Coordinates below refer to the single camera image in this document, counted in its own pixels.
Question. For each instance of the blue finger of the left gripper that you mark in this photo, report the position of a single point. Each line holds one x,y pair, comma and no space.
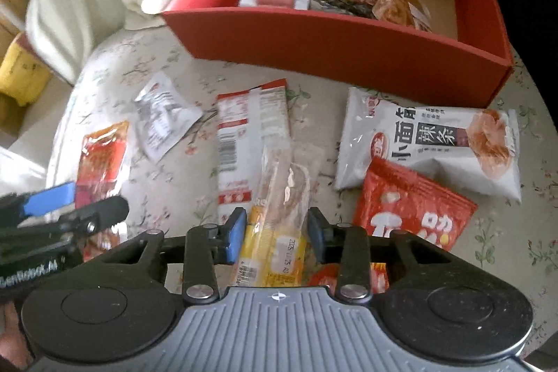
18,207
89,220

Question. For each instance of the yellow clear sausage packet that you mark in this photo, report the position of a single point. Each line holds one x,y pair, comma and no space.
275,242

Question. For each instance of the red cardboard box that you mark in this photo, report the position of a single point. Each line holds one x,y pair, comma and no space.
466,71

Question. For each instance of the long red white snack packet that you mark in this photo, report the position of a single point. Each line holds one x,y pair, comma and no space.
247,121

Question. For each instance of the yellow object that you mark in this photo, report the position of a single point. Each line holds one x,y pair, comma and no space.
23,73

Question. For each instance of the person's hand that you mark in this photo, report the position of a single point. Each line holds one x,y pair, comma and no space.
15,355

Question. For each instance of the red clear snack pouch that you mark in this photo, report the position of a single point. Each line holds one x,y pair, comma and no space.
104,167

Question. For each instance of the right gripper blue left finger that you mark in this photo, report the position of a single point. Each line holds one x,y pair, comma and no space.
207,246

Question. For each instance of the white spicy noodle snack bag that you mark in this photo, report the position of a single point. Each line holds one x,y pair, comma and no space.
469,148

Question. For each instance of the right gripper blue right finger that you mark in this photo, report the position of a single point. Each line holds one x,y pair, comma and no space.
347,246

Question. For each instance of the red peanut snack bag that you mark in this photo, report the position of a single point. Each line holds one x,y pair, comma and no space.
395,197

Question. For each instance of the silver foil snack pouch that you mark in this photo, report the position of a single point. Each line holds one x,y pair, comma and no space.
163,116

